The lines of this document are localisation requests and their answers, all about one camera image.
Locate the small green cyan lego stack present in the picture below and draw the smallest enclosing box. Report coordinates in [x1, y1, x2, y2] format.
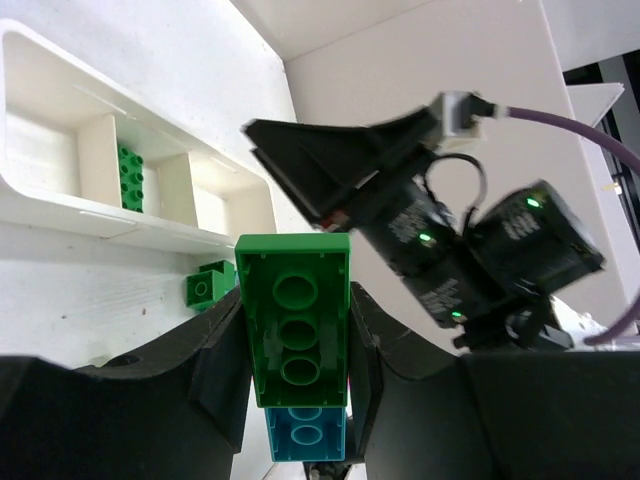
[185, 260, 237, 312]

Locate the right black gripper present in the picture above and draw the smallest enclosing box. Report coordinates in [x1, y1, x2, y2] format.
[244, 107, 605, 350]

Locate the green long lego brick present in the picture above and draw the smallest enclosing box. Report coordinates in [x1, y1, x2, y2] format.
[235, 233, 351, 408]

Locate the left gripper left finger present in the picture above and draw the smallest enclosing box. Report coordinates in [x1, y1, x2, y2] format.
[1, 290, 250, 479]

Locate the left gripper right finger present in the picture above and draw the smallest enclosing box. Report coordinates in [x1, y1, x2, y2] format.
[348, 284, 639, 479]

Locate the cyan lego brick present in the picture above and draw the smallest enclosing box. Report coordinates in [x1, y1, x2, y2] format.
[265, 407, 347, 463]

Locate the white three-compartment tray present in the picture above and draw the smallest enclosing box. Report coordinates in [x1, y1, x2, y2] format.
[1, 19, 276, 258]

